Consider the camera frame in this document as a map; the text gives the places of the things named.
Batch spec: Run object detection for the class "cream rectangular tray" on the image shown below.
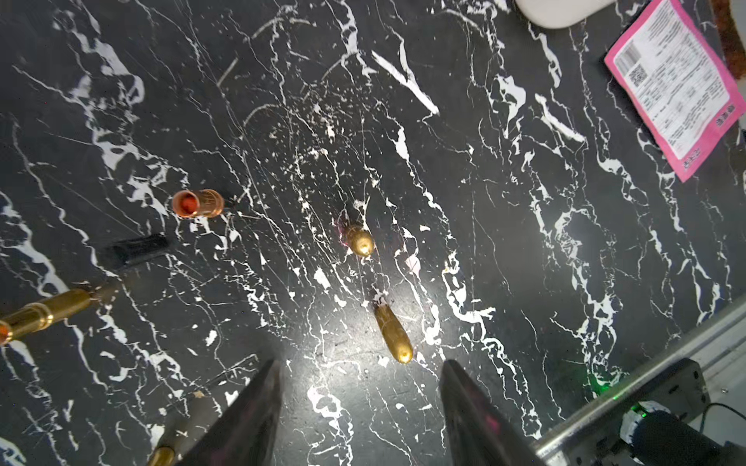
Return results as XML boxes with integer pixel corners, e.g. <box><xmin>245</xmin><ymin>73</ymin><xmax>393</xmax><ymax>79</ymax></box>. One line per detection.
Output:
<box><xmin>515</xmin><ymin>0</ymin><xmax>614</xmax><ymax>29</ymax></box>

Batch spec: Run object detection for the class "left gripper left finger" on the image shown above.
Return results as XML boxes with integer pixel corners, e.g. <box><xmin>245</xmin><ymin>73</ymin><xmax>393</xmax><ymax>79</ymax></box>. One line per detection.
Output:
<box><xmin>179</xmin><ymin>359</ymin><xmax>283</xmax><ymax>465</ymax></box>

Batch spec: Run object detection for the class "pink label card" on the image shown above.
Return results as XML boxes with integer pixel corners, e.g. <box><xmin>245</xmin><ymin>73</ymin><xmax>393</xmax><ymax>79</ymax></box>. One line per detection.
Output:
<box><xmin>604</xmin><ymin>1</ymin><xmax>745</xmax><ymax>182</ymax></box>

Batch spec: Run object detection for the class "black lipstick cap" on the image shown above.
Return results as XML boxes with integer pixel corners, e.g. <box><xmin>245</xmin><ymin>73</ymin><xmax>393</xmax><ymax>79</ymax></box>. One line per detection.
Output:
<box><xmin>105</xmin><ymin>234</ymin><xmax>170</xmax><ymax>268</ymax></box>

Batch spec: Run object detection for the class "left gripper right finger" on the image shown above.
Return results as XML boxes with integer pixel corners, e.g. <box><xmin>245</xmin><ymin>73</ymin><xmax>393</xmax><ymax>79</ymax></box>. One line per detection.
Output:
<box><xmin>439</xmin><ymin>359</ymin><xmax>544</xmax><ymax>465</ymax></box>

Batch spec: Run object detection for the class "aluminium front rail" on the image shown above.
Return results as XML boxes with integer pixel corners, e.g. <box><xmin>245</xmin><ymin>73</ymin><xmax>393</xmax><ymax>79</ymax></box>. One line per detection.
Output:
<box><xmin>532</xmin><ymin>298</ymin><xmax>745</xmax><ymax>465</ymax></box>

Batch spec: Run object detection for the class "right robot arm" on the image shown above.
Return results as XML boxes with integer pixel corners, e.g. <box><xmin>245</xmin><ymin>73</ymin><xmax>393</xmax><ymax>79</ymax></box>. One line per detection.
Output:
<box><xmin>620</xmin><ymin>401</ymin><xmax>745</xmax><ymax>465</ymax></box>

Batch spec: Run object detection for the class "gold lipstick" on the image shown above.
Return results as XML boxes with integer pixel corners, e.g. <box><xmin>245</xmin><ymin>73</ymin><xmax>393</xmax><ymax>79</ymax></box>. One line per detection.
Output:
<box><xmin>374</xmin><ymin>304</ymin><xmax>414</xmax><ymax>364</ymax></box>
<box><xmin>344</xmin><ymin>224</ymin><xmax>376</xmax><ymax>257</ymax></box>
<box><xmin>1</xmin><ymin>280</ymin><xmax>124</xmax><ymax>347</ymax></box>
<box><xmin>171</xmin><ymin>188</ymin><xmax>235</xmax><ymax>219</ymax></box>

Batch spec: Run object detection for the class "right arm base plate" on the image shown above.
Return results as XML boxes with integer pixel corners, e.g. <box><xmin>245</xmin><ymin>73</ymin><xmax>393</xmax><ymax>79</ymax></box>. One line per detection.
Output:
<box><xmin>561</xmin><ymin>358</ymin><xmax>710</xmax><ymax>465</ymax></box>

